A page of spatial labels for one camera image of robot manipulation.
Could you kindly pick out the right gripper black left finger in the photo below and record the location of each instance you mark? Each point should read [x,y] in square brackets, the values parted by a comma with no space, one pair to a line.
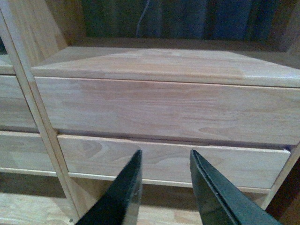
[121,201]

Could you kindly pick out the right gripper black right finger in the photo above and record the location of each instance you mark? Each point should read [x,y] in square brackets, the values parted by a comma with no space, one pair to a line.
[219,202]

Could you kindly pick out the lower wooden drawer right unit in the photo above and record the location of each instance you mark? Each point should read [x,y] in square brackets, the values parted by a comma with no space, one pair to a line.
[168,163]

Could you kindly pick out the wooden drawer unit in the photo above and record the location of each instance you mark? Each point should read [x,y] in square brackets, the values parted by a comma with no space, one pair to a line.
[168,163]
[173,110]
[24,153]
[15,114]

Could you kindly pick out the upper wooden drawer right unit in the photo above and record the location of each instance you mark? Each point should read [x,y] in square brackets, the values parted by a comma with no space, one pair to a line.
[173,110]

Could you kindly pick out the right wooden cabinet unit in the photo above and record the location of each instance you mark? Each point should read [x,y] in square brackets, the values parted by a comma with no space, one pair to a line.
[47,38]

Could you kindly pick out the lower wooden drawer left unit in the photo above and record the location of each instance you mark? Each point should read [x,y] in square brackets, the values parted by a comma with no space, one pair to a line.
[24,153]

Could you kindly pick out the upper wooden drawer left unit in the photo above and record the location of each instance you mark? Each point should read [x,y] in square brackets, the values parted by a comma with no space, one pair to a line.
[15,114]

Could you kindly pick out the grey curtain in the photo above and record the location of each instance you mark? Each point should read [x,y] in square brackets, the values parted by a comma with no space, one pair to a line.
[238,20]

